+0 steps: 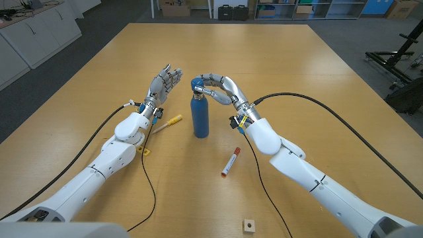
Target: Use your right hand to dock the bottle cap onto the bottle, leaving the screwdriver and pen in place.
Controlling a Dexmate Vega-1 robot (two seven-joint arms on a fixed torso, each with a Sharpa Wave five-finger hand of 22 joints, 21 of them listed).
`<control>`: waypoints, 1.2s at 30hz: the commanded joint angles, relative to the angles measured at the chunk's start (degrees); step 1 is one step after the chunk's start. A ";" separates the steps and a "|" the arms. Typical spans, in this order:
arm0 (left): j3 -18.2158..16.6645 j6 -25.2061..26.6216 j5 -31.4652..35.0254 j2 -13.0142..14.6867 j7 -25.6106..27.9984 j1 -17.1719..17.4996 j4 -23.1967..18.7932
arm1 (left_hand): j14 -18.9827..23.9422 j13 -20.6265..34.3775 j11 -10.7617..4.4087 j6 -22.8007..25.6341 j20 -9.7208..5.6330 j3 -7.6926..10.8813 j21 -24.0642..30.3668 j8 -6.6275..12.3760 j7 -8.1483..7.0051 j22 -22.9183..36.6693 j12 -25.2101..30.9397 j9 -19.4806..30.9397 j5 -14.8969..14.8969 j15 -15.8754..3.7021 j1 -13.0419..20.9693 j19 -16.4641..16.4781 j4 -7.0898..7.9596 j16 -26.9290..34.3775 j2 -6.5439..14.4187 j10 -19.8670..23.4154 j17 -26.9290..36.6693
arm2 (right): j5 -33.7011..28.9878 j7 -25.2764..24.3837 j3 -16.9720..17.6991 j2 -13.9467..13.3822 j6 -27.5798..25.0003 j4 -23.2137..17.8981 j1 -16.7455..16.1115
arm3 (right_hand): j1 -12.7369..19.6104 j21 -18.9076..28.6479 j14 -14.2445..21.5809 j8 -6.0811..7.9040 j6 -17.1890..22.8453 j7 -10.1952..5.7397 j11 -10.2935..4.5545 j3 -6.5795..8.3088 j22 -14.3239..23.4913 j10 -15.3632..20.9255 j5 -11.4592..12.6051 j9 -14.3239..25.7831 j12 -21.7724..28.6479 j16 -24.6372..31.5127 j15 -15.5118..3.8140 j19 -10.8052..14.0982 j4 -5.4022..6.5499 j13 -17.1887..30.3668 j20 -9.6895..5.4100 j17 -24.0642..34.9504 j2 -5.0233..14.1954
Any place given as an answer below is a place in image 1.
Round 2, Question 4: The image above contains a yellow handled screwdriver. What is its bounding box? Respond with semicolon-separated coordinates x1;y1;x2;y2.
151;114;183;135

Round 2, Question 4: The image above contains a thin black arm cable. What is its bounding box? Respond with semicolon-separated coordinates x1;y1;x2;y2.
239;130;294;238
126;114;156;231

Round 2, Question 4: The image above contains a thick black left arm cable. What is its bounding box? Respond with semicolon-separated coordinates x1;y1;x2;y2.
0;100;137;221

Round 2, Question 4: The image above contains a blue wall panel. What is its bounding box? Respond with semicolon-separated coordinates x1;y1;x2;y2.
362;0;386;15

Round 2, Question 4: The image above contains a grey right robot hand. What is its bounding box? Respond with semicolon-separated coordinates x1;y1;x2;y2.
193;73;255;113

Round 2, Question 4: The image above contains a white marker pen red cap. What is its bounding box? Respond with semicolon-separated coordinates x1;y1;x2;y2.
221;147;241;178

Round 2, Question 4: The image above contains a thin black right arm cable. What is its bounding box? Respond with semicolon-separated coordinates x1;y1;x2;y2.
239;130;294;238

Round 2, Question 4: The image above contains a blue bottle cap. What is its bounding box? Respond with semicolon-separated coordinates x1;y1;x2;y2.
190;77;206;92

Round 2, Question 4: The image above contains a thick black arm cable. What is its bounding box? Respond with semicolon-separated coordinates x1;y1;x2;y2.
0;100;137;221
252;92;423;201

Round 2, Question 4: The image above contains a black cable bundle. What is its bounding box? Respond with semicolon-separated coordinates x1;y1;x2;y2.
0;8;24;21

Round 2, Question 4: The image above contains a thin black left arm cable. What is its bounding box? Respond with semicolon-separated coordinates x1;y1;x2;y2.
126;114;156;231

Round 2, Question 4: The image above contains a black bulky base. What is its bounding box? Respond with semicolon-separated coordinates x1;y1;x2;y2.
384;77;423;116

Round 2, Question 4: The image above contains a black equipment case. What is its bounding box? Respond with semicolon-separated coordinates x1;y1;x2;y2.
233;5;250;22
217;4;234;21

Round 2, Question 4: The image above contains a cardboard box in shelf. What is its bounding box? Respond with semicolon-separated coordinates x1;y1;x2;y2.
293;5;313;20

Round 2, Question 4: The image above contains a black wheeled stand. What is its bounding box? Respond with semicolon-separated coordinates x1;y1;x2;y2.
365;19;423;90

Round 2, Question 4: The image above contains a small wooden block with hole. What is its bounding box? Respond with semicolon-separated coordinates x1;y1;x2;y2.
242;218;256;234

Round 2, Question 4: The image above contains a large cardboard box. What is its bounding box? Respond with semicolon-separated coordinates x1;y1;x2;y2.
161;0;192;18

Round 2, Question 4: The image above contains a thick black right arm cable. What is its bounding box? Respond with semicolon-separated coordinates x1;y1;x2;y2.
252;92;423;201

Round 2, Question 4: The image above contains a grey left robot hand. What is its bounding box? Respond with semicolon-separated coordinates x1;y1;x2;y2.
145;63;183;106

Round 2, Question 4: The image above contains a printed cardboard box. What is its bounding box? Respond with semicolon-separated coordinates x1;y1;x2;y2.
384;0;420;20

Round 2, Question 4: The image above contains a grey shelf unit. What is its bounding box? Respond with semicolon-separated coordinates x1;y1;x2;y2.
254;0;368;20

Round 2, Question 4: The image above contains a white cabinet row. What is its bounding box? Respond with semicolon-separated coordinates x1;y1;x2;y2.
0;0;83;92

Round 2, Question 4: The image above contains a blue metal water bottle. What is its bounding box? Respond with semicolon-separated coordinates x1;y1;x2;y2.
190;89;210;139

